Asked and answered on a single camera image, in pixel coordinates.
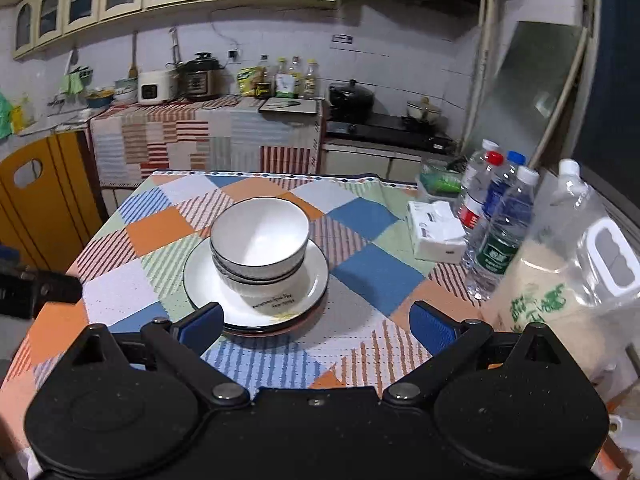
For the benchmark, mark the white cap water bottle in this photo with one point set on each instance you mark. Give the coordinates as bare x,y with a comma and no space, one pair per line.
477,160

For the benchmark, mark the blue cap water bottle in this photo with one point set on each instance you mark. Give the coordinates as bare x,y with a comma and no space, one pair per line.
502,180

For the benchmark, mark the cream base cabinet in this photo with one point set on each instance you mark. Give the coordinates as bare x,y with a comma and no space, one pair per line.
365,162

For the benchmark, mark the white printed plate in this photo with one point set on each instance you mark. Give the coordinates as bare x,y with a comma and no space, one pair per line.
305,270

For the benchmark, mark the clear rice bag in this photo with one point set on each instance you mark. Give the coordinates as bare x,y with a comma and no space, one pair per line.
550,285

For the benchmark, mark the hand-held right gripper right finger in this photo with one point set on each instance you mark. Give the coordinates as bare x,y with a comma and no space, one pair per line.
432,327

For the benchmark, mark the yellow plastic bag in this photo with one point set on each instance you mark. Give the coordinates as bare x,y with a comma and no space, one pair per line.
20,115

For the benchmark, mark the kitchen knife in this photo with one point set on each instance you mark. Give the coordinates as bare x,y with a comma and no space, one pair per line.
282,104

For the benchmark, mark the green hanging cloth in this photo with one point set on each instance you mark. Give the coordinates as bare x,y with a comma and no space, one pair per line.
75,84

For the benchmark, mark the yellow oil bottle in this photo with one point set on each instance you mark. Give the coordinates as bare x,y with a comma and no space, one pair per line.
311,82
282,66
297,77

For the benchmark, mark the wooden spatula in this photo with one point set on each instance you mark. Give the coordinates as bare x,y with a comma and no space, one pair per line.
133,67

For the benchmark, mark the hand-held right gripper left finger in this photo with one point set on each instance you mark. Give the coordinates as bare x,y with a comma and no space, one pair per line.
202,325

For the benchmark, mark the black pressure cooker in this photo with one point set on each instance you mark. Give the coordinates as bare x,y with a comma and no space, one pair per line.
200,80

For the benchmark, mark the red cap water bottle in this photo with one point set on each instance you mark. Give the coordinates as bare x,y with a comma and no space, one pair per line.
472,210

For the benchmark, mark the white rice cooker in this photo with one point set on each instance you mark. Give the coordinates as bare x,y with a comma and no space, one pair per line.
155,89

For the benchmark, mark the yellow green snack packet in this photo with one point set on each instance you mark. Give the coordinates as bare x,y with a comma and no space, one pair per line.
247,82

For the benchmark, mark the striped patchwork counter cloth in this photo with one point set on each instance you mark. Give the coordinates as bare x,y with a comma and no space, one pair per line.
225,135

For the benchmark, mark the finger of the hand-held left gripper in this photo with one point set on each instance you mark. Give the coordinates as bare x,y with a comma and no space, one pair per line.
60,287

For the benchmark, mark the white black-rimmed bowl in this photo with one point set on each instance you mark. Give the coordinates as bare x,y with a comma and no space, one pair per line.
260,285
260,232

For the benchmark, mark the green plastic bag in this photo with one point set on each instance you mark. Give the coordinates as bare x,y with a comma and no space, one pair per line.
5,117

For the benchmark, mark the black gas stove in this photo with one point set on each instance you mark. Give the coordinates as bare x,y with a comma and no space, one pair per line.
385,130

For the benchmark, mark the dark sauce bottle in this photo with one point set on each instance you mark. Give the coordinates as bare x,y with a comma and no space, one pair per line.
263,85

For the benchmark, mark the green lidded container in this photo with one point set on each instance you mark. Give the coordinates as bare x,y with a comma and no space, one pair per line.
440,180

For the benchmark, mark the leaning glass panel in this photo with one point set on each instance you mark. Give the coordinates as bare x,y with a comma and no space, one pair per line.
530,90

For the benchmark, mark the white tissue pack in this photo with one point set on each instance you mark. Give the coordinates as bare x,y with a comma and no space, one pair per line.
440,237

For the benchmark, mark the cutting board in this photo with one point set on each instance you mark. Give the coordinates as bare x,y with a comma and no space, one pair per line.
300,108

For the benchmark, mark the cream pot with lid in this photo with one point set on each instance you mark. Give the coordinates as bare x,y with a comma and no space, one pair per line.
424,110

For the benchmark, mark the blue bowl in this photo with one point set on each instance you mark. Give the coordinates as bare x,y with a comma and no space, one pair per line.
99,100

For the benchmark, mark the black wok with lid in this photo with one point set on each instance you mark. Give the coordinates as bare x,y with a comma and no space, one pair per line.
350,96

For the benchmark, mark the white green packet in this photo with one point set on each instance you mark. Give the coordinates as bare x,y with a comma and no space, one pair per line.
285,87

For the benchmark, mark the green label water bottle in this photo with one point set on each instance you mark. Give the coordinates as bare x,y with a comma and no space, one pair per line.
497,255

